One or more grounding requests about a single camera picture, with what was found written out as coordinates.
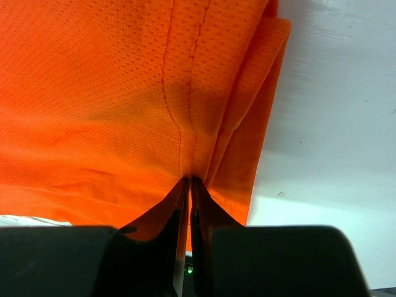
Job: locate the orange t-shirt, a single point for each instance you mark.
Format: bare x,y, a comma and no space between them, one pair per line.
105,105

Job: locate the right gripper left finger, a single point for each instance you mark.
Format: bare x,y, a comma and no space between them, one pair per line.
143,258

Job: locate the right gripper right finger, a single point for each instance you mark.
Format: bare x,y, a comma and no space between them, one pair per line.
230,259

